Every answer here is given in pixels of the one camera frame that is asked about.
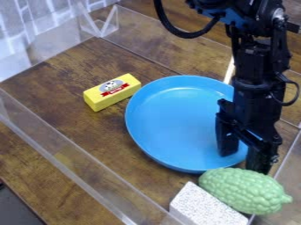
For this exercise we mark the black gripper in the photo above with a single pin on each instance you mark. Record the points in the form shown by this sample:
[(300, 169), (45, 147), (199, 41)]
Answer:
[(240, 123)]

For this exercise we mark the green bumpy gourd toy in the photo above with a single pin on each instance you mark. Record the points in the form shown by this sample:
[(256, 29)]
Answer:
[(250, 191)]

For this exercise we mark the blue round tray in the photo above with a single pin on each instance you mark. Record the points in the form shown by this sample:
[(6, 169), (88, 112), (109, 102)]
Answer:
[(171, 120)]

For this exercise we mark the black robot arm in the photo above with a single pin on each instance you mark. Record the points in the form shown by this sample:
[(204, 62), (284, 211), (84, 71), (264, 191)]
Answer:
[(256, 26)]

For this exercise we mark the white speckled foam block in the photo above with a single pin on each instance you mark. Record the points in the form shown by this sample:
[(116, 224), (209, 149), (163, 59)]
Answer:
[(197, 208)]

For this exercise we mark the yellow butter box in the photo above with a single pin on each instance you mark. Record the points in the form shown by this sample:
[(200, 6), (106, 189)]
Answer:
[(112, 92)]

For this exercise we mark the clear acrylic enclosure wall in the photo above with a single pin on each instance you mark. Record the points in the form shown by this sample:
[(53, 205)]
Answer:
[(69, 158)]

